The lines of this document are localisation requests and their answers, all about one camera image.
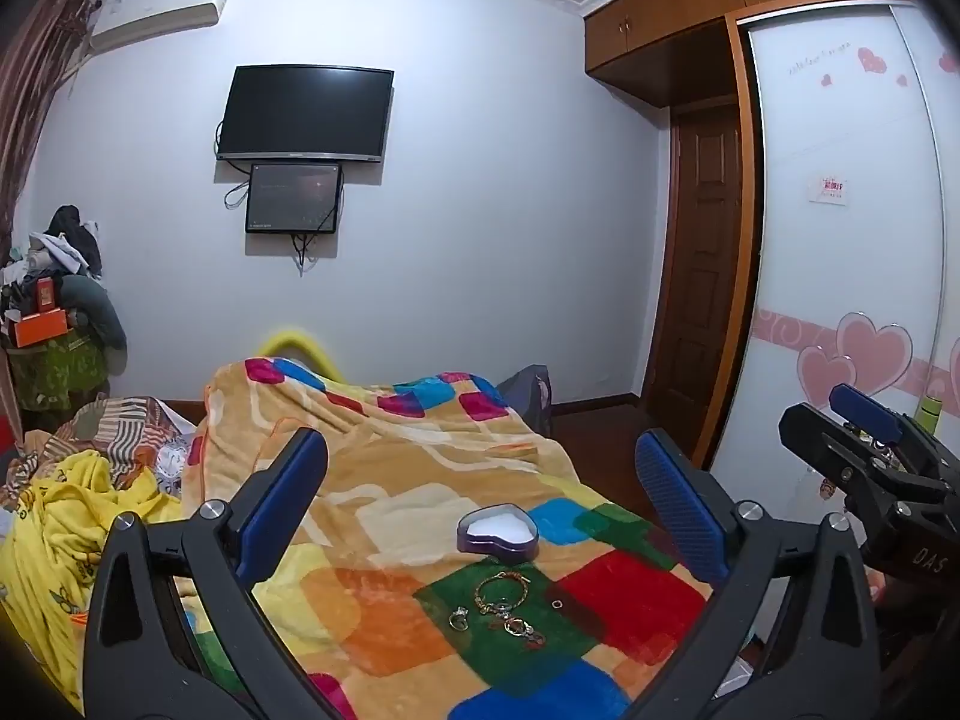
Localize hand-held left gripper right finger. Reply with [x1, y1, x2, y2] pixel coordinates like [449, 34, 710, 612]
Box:
[634, 429, 882, 720]

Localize dark bag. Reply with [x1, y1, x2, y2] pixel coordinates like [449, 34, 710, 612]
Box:
[495, 365, 554, 436]

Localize yellow blanket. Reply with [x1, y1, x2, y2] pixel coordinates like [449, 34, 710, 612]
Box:
[0, 450, 188, 713]

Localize red string bracelet blue beads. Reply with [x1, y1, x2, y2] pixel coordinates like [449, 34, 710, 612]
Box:
[491, 613, 548, 650]

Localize black wall television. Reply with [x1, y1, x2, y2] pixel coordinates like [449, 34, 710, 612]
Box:
[216, 65, 395, 164]

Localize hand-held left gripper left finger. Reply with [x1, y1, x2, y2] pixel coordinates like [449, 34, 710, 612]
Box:
[82, 427, 353, 720]

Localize wooden overhead cabinet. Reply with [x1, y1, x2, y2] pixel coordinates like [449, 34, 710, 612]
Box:
[583, 0, 923, 91]

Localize brown wooden door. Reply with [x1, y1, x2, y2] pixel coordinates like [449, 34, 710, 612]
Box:
[645, 101, 745, 458]

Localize orange box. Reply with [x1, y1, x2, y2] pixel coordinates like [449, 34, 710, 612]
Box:
[13, 311, 72, 350]

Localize yellow hoop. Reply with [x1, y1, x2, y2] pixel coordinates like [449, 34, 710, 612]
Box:
[259, 328, 350, 383]

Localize purple heart-shaped tin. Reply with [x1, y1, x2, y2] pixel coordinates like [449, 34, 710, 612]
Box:
[456, 504, 541, 562]

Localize green patterned bag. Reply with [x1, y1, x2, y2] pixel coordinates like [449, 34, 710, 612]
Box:
[7, 337, 110, 412]

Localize colourful patchwork blanket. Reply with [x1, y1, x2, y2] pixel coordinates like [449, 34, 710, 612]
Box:
[180, 356, 751, 720]

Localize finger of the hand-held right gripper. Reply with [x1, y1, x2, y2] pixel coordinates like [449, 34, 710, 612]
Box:
[829, 382, 953, 466]
[778, 403, 950, 518]

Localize white heart-print wardrobe door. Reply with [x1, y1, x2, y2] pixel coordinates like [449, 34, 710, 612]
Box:
[709, 0, 960, 518]

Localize white air conditioner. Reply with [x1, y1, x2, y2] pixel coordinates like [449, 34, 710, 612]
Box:
[90, 0, 235, 53]

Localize pile of clothes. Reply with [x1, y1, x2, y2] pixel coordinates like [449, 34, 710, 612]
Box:
[0, 204, 128, 372]

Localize striped cloth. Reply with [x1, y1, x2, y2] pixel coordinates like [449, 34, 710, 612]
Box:
[0, 394, 197, 511]

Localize gold charm bracelet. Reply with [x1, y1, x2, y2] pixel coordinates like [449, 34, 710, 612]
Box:
[474, 571, 532, 614]

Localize striped brown curtain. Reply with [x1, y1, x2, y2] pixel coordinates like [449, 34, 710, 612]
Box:
[0, 0, 102, 241]

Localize small black wall monitor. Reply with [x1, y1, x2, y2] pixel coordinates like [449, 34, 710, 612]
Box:
[245, 163, 344, 235]

